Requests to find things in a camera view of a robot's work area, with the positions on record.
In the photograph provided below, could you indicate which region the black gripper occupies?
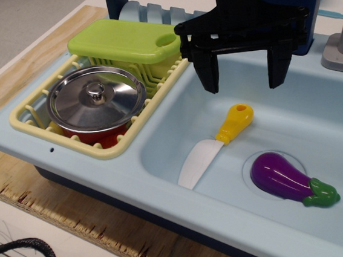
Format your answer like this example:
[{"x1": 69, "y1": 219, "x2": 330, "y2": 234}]
[{"x1": 174, "y1": 0, "x2": 310, "y2": 94}]

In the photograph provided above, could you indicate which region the green plastic cutting board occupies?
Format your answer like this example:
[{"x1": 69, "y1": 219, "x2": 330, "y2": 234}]
[{"x1": 67, "y1": 19, "x2": 181, "y2": 65}]

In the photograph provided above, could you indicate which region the wooden board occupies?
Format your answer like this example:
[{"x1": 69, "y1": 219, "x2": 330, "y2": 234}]
[{"x1": 0, "y1": 4, "x2": 230, "y2": 257}]

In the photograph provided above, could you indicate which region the light blue spatula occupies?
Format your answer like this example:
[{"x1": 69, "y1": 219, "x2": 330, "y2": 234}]
[{"x1": 318, "y1": 9, "x2": 343, "y2": 19}]

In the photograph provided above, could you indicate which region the purple toy eggplant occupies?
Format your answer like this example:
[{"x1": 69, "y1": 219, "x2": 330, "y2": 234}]
[{"x1": 250, "y1": 152, "x2": 341, "y2": 207}]

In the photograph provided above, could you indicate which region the light blue toy sink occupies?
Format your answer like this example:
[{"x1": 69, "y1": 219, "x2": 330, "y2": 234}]
[{"x1": 0, "y1": 34, "x2": 343, "y2": 257}]

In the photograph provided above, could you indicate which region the light blue plate holder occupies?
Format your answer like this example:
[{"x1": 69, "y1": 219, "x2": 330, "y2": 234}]
[{"x1": 119, "y1": 1, "x2": 206, "y2": 25}]

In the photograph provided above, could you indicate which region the cream dish rack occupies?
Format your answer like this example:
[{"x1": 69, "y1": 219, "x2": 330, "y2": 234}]
[{"x1": 9, "y1": 54, "x2": 188, "y2": 160}]

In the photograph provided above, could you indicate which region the red metal pot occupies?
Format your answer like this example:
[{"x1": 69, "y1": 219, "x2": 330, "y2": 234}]
[{"x1": 62, "y1": 125, "x2": 127, "y2": 144}]

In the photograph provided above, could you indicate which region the steel pot lid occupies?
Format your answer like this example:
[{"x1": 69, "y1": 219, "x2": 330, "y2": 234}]
[{"x1": 47, "y1": 65, "x2": 147, "y2": 133}]

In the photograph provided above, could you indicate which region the toy knife yellow handle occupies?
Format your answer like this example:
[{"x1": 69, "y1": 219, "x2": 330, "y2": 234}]
[{"x1": 177, "y1": 103, "x2": 254, "y2": 190}]

